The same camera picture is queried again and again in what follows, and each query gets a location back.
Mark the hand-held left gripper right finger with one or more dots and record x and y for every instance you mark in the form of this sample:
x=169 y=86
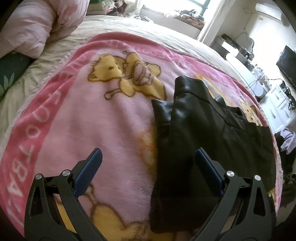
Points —
x=208 y=171

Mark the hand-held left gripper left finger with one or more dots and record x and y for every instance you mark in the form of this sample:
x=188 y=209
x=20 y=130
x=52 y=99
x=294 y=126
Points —
x=89 y=171

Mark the black leather garment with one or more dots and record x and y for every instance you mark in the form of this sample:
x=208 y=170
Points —
x=185 y=120

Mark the pile of clothes on windowsill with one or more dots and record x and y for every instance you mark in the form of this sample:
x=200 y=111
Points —
x=192 y=19

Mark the pink printed blanket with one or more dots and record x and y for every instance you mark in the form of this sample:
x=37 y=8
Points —
x=104 y=120

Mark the lavender cloth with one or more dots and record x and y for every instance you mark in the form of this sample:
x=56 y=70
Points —
x=289 y=139

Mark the white dressing table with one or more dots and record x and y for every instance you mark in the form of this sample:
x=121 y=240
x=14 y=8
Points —
x=240 y=66

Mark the dark green leaf-print pillow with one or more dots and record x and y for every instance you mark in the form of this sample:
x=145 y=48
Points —
x=11 y=69

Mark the black television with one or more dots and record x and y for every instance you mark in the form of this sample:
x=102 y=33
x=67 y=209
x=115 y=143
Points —
x=288 y=62

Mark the pale pink quilt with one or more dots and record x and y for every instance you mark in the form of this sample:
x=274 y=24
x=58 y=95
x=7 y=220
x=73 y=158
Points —
x=30 y=25

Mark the window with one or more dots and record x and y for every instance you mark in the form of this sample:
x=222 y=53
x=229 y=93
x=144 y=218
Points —
x=166 y=5

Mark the white air conditioner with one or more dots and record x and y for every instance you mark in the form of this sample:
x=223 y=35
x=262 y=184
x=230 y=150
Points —
x=268 y=11

